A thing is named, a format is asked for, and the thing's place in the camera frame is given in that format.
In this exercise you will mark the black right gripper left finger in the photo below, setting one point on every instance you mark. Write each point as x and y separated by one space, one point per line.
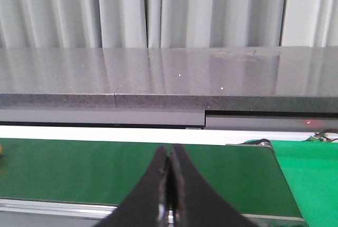
146 204

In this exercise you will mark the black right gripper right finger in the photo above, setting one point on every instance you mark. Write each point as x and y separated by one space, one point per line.
197 203

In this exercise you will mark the green conveyor belt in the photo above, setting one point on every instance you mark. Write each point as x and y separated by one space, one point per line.
103 172

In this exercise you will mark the grey panel under counter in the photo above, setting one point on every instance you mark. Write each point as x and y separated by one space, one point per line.
198 119

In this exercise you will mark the green cloth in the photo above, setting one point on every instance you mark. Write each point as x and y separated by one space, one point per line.
310 169

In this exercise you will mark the dark granite counter slab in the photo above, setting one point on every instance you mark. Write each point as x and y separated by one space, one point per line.
262 79

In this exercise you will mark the white pleated curtain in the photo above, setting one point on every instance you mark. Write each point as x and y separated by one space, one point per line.
167 23

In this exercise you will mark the white conveyor rear rail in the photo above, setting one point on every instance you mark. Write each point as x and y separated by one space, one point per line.
148 135

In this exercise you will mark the aluminium conveyor front rail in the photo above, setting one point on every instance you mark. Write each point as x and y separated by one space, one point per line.
42 213

